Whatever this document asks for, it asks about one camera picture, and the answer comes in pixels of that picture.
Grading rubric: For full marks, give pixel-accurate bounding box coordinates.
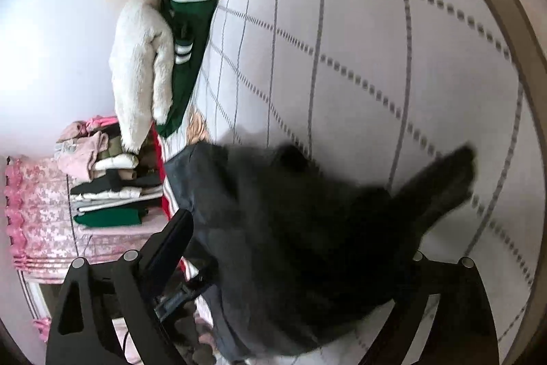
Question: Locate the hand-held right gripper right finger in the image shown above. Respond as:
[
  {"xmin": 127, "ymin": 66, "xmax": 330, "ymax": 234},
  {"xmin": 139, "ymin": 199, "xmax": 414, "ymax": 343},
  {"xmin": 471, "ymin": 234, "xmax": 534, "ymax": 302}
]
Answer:
[{"xmin": 357, "ymin": 249, "xmax": 502, "ymax": 365}]

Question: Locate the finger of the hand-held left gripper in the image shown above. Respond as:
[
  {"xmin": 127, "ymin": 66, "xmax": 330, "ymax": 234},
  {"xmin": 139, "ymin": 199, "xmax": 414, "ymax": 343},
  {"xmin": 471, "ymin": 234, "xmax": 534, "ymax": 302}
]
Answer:
[{"xmin": 153, "ymin": 278, "xmax": 211, "ymax": 324}]

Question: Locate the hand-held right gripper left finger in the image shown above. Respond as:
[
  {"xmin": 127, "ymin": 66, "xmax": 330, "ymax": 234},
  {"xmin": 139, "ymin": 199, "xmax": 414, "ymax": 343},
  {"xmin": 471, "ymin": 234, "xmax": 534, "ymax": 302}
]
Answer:
[{"xmin": 45, "ymin": 208, "xmax": 195, "ymax": 365}]

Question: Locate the black leather jacket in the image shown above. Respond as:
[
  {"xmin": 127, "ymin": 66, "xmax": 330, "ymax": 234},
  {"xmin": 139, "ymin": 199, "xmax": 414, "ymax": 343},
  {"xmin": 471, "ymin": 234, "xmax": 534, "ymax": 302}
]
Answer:
[{"xmin": 164, "ymin": 140, "xmax": 478, "ymax": 364}]

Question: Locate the pile of folded clothes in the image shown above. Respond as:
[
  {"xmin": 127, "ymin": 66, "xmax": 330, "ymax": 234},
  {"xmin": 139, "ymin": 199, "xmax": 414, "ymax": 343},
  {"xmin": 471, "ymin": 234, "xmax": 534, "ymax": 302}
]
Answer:
[{"xmin": 55, "ymin": 116, "xmax": 165, "ymax": 230}]

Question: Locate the pink patterned cloth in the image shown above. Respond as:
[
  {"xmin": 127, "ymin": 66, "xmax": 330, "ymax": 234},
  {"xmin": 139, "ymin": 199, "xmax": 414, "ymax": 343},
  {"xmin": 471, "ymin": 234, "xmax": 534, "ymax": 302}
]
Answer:
[{"xmin": 4, "ymin": 155, "xmax": 172, "ymax": 342}]

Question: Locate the white fluffy sweater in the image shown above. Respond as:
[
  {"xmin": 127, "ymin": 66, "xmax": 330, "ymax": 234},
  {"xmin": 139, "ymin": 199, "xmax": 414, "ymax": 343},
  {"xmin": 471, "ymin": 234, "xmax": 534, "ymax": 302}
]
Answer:
[{"xmin": 108, "ymin": 0, "xmax": 176, "ymax": 155}]

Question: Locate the green garment with white stripes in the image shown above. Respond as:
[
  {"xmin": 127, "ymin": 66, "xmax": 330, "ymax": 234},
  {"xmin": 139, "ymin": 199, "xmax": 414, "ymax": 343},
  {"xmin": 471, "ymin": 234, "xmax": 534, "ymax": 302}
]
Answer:
[{"xmin": 155, "ymin": 0, "xmax": 219, "ymax": 138}]

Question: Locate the white floral grid cloth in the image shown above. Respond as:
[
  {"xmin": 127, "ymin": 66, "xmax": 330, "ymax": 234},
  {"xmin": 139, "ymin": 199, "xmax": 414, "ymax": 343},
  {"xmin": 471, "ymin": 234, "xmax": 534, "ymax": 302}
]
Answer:
[{"xmin": 162, "ymin": 0, "xmax": 547, "ymax": 365}]

